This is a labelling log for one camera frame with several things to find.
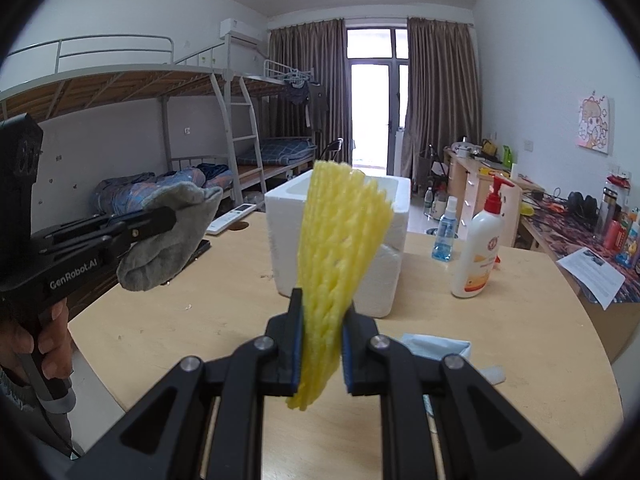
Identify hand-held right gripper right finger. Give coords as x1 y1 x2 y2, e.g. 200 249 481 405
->
342 305 582 480

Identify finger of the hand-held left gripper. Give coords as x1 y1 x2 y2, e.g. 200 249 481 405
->
31 206 179 261

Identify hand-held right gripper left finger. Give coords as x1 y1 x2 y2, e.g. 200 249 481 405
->
65 287 304 480

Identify grey sock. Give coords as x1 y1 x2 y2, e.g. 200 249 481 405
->
116 182 224 293

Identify white foam box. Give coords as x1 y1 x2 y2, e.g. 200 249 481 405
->
264 170 412 318

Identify yellow foam net sleeve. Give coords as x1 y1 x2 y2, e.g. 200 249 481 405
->
285 160 396 413

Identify person's left forearm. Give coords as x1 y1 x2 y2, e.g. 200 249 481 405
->
0 360 81 461

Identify person's left hand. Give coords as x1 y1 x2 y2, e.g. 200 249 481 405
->
0 301 74 390

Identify blue checked quilt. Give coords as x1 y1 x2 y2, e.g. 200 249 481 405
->
95 167 236 216

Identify white remote control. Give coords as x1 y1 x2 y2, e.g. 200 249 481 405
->
206 202 256 235

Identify blue face mask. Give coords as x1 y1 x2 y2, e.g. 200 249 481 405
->
400 332 473 362

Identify white bed ladder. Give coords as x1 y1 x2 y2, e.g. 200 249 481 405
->
227 76 268 206

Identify metal bunk bed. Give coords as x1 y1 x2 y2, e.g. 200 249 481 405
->
225 57 321 196
0 35 236 221

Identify blue checked mattress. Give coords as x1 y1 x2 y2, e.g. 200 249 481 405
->
237 139 317 166

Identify blue spray bottle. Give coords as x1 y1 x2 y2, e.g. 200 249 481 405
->
431 196 459 262

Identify white lotion pump bottle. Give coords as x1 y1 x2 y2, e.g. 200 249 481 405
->
450 172 518 300

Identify hanging dark clothes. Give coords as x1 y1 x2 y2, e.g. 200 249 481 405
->
285 80 328 131

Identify black folding chair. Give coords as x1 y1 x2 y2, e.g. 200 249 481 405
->
320 137 346 164

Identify brown curtain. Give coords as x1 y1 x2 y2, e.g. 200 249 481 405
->
406 17 483 196
269 19 347 162

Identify wooden drawer desk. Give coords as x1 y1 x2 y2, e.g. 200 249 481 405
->
445 147 546 248

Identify white air conditioner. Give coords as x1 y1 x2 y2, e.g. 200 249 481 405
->
220 17 263 44

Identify side desk with patterned cloth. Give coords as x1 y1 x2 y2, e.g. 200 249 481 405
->
520 199 640 361

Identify glass balcony door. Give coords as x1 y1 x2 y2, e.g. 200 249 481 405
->
345 25 411 171

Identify printed paper sheet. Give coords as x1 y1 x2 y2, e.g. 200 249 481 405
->
556 246 627 311

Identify black headphones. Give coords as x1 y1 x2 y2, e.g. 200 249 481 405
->
567 191 599 219

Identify group of toiletry bottles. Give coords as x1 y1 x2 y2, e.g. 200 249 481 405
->
595 172 640 268

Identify cartoon wall poster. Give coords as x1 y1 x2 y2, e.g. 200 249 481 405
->
575 94 613 155

